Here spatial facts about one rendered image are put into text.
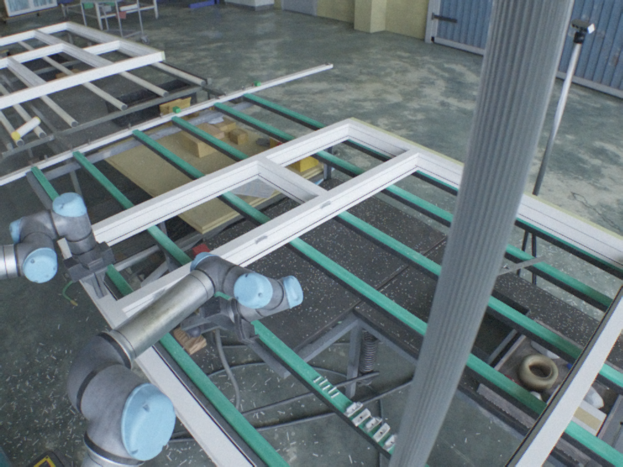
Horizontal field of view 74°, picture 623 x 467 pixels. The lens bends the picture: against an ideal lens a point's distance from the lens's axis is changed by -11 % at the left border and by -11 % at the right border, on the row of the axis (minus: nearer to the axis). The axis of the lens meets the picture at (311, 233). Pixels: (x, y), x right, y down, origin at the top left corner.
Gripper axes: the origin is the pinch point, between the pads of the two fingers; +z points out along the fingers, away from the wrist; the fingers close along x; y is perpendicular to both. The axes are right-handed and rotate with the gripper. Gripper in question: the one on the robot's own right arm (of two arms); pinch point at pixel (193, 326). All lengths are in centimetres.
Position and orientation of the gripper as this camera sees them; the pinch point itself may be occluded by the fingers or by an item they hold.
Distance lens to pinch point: 125.9
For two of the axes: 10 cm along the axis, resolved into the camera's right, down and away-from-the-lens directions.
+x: -4.1, -4.3, -8.1
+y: -1.8, -8.3, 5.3
